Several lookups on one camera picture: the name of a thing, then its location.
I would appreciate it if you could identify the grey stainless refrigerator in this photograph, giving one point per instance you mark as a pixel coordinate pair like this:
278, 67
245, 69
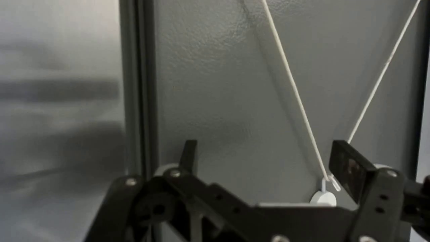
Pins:
215, 89

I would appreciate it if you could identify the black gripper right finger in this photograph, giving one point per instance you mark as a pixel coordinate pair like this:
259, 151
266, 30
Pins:
384, 206

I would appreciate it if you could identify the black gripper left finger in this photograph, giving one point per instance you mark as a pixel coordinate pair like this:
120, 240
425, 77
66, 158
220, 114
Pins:
179, 206

